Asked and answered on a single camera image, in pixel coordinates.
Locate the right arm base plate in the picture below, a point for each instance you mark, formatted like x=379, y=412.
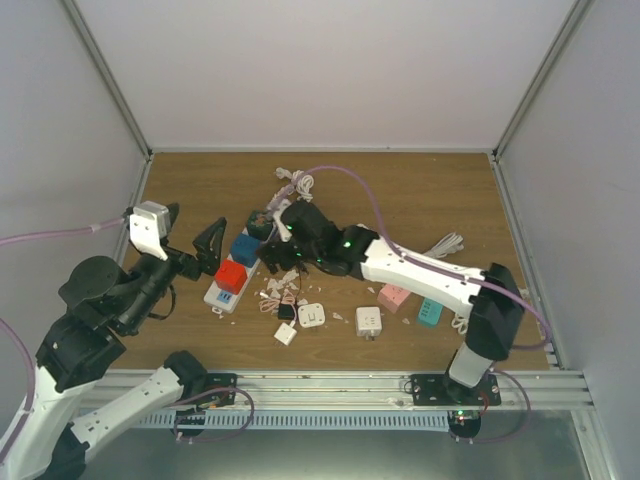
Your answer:
x=465, y=406

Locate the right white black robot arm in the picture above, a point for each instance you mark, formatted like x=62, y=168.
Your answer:
x=489, y=299

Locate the white multicolour power strip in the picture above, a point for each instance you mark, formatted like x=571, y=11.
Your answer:
x=223, y=302

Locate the pink cube socket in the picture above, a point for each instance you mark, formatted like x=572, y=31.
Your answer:
x=392, y=297

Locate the teal power strip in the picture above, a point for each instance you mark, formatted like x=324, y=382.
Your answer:
x=429, y=313

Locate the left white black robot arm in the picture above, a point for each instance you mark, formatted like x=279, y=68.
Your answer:
x=47, y=439

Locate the grey slotted cable duct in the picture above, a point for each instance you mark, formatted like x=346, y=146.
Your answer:
x=319, y=420

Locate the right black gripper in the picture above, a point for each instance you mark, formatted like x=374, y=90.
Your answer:
x=266, y=254

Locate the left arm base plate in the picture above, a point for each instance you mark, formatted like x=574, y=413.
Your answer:
x=215, y=395

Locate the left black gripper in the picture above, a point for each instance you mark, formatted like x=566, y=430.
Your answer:
x=209, y=257

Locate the blue cube socket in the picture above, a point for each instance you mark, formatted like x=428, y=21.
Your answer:
x=243, y=250

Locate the red cube socket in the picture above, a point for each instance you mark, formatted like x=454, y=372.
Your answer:
x=231, y=277

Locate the white charger plug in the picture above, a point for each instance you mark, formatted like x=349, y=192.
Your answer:
x=285, y=334

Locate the white cube socket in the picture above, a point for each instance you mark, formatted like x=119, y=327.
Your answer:
x=368, y=322

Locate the white square adapter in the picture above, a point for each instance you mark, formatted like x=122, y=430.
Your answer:
x=311, y=315

